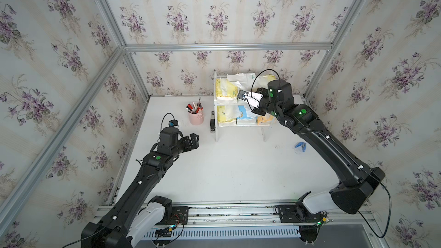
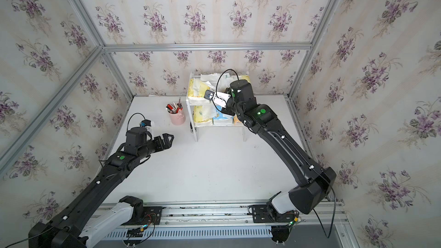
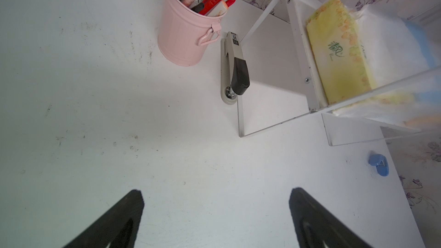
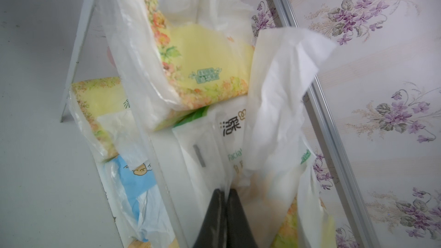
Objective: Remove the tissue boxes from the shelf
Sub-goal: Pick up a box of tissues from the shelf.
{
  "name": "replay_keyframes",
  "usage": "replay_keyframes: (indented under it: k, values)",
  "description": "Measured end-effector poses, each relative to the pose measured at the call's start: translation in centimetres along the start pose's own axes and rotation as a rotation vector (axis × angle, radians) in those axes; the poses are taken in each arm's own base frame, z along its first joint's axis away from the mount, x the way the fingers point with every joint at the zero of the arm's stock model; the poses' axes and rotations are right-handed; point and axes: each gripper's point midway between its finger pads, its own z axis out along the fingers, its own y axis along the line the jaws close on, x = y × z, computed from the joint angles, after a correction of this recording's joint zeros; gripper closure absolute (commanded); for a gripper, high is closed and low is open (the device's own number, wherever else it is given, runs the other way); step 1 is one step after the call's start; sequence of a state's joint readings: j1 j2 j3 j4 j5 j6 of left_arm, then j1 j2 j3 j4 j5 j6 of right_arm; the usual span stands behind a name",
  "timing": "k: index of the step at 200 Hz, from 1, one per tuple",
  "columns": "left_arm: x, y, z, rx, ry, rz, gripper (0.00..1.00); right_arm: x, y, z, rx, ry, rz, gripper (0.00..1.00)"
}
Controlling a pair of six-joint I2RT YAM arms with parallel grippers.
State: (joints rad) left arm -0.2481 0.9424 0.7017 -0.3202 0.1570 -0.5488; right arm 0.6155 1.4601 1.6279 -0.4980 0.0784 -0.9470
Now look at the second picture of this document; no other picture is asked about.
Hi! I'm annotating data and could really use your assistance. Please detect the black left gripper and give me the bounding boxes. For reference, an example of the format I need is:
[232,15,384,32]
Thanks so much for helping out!
[136,132,174,161]

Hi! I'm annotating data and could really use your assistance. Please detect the blue tissue pack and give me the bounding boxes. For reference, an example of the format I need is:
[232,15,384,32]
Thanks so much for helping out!
[212,109,234,126]

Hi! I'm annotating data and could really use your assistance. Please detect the yellow tissue pack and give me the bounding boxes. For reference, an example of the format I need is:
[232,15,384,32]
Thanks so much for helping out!
[236,75,251,83]
[187,78,214,103]
[193,104,216,127]

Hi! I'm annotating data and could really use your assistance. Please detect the white two-tier shelf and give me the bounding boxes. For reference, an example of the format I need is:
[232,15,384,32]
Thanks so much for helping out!
[186,71,250,141]

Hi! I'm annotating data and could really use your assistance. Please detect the white tissue pack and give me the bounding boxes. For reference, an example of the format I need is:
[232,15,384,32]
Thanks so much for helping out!
[200,72,237,88]

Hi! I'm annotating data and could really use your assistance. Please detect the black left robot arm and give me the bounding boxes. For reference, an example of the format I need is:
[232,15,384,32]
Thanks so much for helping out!
[28,119,174,248]

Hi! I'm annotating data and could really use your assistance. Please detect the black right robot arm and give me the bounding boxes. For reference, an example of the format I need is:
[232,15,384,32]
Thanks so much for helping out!
[204,75,336,232]

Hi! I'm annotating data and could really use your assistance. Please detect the orange tissue pack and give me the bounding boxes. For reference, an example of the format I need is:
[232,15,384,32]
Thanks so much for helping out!
[233,116,243,126]

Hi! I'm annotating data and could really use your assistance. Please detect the pink pen cup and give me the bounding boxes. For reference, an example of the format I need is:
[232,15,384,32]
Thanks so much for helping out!
[169,110,186,126]

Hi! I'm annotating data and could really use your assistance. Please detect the pens in cup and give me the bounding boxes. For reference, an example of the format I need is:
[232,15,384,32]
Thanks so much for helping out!
[166,98,183,114]

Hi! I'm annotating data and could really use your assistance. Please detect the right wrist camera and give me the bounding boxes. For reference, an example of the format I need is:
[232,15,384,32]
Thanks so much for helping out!
[204,90,231,108]

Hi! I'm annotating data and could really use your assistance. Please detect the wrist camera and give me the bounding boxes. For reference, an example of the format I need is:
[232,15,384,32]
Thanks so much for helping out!
[204,90,231,108]
[140,119,155,135]

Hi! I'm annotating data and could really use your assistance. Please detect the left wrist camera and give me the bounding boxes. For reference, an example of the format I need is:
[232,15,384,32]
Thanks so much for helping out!
[140,119,155,135]

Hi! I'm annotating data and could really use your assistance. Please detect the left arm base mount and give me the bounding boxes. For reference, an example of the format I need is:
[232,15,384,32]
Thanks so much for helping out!
[119,196,163,226]

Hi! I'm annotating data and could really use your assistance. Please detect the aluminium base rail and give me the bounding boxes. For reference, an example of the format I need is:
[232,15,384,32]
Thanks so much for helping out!
[90,202,359,248]

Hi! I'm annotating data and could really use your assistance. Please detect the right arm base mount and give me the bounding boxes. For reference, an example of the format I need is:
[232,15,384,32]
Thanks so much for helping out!
[248,192,301,226]

